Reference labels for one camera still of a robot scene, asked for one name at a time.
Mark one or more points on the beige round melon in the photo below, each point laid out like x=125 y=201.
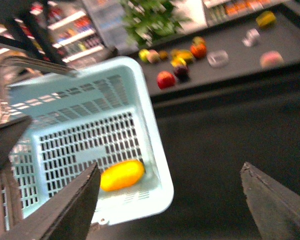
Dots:
x=153 y=56

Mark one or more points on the red apple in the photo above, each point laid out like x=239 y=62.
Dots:
x=165 y=80

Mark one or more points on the crumpled silver tape piece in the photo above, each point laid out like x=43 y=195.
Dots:
x=252 y=38

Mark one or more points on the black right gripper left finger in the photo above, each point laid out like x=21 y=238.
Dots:
x=65 y=216

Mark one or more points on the light blue plastic basket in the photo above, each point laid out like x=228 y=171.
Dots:
x=101 y=114

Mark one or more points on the dark purple plum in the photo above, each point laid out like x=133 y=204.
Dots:
x=181 y=72

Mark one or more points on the orange persimmon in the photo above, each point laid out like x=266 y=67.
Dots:
x=198 y=51

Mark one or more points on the pink peach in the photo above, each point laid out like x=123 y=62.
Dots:
x=271 y=59

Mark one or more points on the green apple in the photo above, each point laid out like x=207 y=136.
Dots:
x=143 y=55

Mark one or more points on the brown kiwi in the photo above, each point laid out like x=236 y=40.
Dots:
x=163 y=55

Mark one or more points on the yellow star fruit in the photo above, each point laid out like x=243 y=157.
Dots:
x=181 y=57

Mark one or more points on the clear tape roll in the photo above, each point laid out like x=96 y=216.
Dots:
x=217 y=59

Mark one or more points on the yellow mango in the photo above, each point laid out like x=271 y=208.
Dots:
x=122 y=175

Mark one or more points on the yellow fruit at edge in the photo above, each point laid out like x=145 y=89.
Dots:
x=266 y=19

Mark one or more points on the green potted plant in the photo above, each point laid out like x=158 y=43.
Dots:
x=148 y=21

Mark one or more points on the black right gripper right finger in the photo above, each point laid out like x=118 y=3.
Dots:
x=275 y=208

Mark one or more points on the green red mango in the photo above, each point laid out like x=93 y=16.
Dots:
x=198 y=40

